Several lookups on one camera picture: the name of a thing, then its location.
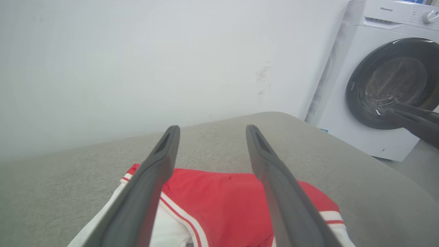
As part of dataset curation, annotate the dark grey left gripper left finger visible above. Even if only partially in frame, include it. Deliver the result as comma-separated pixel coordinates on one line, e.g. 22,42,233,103
82,126,180,247

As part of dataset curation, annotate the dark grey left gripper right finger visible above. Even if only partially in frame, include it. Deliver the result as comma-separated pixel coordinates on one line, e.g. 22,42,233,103
246,125,343,247

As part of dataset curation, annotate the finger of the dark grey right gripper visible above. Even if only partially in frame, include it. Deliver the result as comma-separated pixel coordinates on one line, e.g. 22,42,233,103
377,109,439,149
391,104,439,125

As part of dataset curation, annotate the red white basketball jersey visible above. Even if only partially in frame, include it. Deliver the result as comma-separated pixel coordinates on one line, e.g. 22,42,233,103
68,163,355,247

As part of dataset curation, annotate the dark round washing machine door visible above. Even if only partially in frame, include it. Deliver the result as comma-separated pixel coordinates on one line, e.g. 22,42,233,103
346,38,439,130

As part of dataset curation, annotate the white front-load washing machine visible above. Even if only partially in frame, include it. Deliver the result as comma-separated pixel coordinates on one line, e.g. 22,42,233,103
305,0,439,162

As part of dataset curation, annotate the grey fabric sofa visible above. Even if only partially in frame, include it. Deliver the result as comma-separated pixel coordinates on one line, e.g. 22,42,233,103
0,111,439,247

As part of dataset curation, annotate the white washing machine dial knob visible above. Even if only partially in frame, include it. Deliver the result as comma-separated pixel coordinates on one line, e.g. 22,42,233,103
423,10,439,24

